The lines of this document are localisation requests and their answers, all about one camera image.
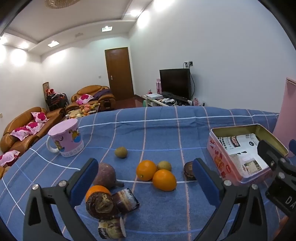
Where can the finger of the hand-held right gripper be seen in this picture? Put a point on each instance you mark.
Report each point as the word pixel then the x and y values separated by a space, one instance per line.
pixel 268 153
pixel 293 148

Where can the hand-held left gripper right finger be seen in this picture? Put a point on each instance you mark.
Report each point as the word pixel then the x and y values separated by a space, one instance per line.
pixel 204 180

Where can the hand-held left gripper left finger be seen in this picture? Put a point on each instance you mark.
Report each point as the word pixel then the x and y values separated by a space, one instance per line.
pixel 84 183

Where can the orange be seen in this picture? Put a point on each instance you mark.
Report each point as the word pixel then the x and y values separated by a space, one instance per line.
pixel 97 190
pixel 164 180
pixel 146 170

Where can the brown round cake piece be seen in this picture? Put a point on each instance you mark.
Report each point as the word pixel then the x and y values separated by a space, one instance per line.
pixel 188 171

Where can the purple passion fruit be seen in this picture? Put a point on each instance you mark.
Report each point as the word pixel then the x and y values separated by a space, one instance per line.
pixel 104 176

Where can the pink tin box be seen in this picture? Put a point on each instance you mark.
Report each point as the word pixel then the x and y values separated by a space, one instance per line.
pixel 219 160

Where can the green-brown kiwi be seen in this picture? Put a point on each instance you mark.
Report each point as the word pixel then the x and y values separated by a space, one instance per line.
pixel 164 165
pixel 121 152

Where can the pink cartoon mug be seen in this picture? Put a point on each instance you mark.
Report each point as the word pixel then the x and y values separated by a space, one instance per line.
pixel 68 143

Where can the brown snack packet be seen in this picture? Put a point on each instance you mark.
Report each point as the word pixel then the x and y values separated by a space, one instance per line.
pixel 111 228
pixel 126 200

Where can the pink mug lid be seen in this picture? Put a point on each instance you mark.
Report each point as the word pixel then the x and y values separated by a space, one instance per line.
pixel 62 127

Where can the blue checked blanket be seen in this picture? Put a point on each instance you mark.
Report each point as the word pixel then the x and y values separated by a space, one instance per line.
pixel 161 129

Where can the coffee table with food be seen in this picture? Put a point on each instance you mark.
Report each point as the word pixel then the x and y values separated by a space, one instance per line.
pixel 83 110

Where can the pink floral cushion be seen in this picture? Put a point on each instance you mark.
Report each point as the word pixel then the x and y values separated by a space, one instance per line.
pixel 8 156
pixel 33 127
pixel 20 134
pixel 40 116
pixel 84 99

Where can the small pink bag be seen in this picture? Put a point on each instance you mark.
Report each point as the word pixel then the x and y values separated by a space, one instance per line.
pixel 196 101

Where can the black rack with clothes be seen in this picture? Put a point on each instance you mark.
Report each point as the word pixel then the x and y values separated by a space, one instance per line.
pixel 56 100

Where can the purple throw blanket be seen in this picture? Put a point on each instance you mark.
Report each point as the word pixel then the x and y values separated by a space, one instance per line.
pixel 101 93

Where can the white television stand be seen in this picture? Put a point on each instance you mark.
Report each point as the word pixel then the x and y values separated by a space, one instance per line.
pixel 157 102

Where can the brown leather loveseat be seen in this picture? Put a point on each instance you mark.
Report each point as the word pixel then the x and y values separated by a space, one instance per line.
pixel 90 89

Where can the brown leather sofa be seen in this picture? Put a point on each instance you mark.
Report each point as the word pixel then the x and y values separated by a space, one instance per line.
pixel 13 120

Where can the flat white box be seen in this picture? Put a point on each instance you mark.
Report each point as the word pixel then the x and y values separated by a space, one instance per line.
pixel 153 95

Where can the black television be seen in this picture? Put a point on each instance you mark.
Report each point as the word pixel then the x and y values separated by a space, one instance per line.
pixel 174 83

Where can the tall framed board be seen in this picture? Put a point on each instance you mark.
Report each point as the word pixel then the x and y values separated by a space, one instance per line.
pixel 45 86

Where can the pink gift box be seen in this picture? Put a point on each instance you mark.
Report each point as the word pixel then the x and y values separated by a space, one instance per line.
pixel 158 85

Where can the brown wooden door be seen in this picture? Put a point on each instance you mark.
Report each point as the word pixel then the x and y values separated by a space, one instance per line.
pixel 119 74

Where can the square ceiling light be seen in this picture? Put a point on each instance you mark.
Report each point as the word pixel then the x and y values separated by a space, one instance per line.
pixel 107 28
pixel 53 43

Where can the ceiling air vent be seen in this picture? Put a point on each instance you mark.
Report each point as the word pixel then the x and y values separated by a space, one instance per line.
pixel 79 35

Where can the wall socket with plugs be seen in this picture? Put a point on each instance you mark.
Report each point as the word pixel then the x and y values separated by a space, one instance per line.
pixel 188 64

